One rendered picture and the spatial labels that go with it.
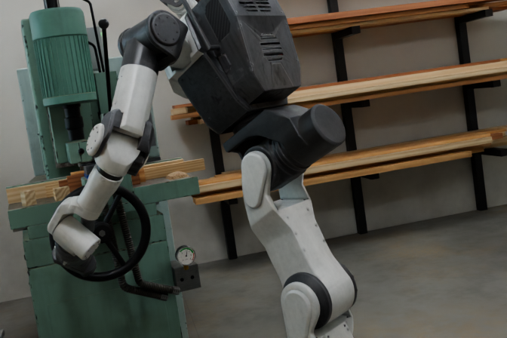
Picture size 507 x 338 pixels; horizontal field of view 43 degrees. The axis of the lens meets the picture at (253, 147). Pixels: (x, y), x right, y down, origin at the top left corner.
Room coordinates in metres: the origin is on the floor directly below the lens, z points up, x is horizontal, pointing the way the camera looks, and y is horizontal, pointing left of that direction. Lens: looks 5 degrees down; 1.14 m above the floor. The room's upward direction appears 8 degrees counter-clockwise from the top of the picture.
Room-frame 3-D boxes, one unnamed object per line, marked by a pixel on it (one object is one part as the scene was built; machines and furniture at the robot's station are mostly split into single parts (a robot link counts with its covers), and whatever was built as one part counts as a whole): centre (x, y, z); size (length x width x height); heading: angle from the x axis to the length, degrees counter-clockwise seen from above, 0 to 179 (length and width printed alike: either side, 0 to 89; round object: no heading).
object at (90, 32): (2.54, 0.55, 1.40); 0.10 x 0.06 x 0.16; 19
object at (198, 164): (2.24, 0.44, 0.92); 0.55 x 0.02 x 0.04; 109
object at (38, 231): (2.14, 0.56, 0.82); 0.40 x 0.21 x 0.04; 109
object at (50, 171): (2.47, 0.68, 1.16); 0.22 x 0.22 x 0.72; 19
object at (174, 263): (2.14, 0.29, 0.58); 0.12 x 0.08 x 0.08; 19
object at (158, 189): (2.11, 0.50, 0.87); 0.61 x 0.30 x 0.06; 109
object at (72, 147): (2.21, 0.59, 1.03); 0.14 x 0.07 x 0.09; 19
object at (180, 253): (2.08, 0.27, 0.65); 0.06 x 0.04 x 0.08; 109
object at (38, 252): (2.31, 0.62, 0.76); 0.57 x 0.45 x 0.09; 19
